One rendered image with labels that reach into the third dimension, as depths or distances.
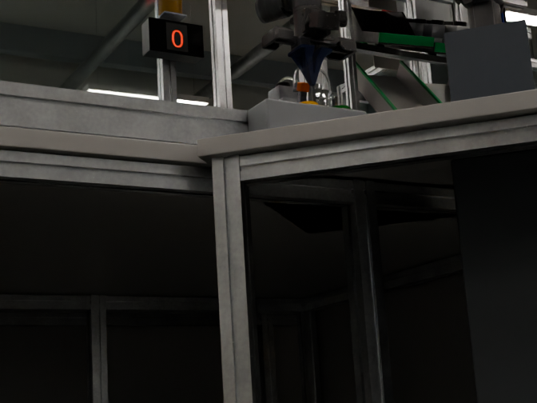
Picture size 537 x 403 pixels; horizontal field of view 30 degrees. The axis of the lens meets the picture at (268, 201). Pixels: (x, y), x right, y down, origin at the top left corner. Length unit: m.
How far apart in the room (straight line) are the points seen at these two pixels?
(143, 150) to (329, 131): 0.29
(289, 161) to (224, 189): 0.11
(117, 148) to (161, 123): 0.16
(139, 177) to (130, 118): 0.14
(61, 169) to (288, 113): 0.42
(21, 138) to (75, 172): 0.10
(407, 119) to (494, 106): 0.13
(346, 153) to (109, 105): 0.40
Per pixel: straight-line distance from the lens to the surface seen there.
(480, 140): 1.50
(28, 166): 1.52
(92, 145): 1.54
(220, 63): 3.30
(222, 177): 1.57
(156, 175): 1.59
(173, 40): 2.08
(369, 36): 2.19
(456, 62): 1.77
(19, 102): 1.62
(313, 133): 1.53
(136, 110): 1.69
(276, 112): 1.72
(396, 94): 2.25
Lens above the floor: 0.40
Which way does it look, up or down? 13 degrees up
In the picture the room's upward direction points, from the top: 4 degrees counter-clockwise
